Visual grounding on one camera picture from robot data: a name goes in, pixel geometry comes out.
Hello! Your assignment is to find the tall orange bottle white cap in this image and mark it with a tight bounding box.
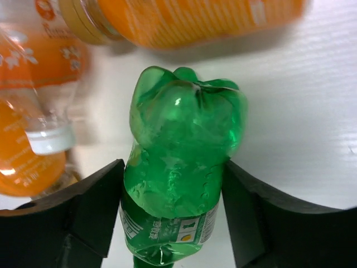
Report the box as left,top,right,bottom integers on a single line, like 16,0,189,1
1,1,89,155

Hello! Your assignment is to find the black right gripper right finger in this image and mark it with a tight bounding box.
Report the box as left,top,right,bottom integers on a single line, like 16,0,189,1
222,162,356,267

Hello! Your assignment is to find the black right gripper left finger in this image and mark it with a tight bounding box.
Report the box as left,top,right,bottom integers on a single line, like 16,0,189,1
1,160,124,267

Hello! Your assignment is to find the small orange bottle barcode label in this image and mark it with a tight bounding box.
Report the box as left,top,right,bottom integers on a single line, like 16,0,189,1
1,100,78,198

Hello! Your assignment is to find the green plastic bottle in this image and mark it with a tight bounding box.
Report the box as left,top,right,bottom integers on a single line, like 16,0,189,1
119,66,248,267

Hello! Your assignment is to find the small orange bottle lying right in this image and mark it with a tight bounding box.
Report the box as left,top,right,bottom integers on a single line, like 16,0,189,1
59,0,309,50

